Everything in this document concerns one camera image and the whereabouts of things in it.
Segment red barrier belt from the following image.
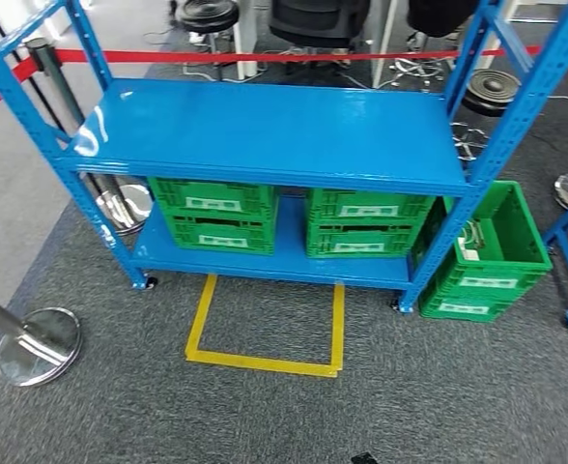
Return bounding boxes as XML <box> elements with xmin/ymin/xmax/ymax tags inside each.
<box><xmin>0</xmin><ymin>39</ymin><xmax>568</xmax><ymax>123</ymax></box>

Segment black office chair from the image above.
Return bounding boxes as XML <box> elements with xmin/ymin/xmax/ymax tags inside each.
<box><xmin>268</xmin><ymin>0</ymin><xmax>372</xmax><ymax>72</ymax></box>

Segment black round stool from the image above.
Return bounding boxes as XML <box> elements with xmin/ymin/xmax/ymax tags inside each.
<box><xmin>450</xmin><ymin>69</ymin><xmax>522</xmax><ymax>164</ymax></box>
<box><xmin>175</xmin><ymin>0</ymin><xmax>240</xmax><ymax>56</ymax></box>

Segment small white plastic piece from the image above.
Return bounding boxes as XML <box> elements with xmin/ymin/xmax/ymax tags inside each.
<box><xmin>457</xmin><ymin>220</ymin><xmax>485</xmax><ymax>263</ymax></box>

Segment open green plastic crate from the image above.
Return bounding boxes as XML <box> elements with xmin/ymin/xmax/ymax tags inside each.
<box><xmin>411</xmin><ymin>180</ymin><xmax>554</xmax><ymax>303</ymax></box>

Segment black stool chrome base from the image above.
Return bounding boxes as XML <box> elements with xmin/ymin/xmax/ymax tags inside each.
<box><xmin>390</xmin><ymin>0</ymin><xmax>481</xmax><ymax>91</ymax></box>

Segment black pole stand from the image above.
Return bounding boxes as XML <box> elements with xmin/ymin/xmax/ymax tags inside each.
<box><xmin>0</xmin><ymin>0</ymin><xmax>68</xmax><ymax>135</ymax></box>

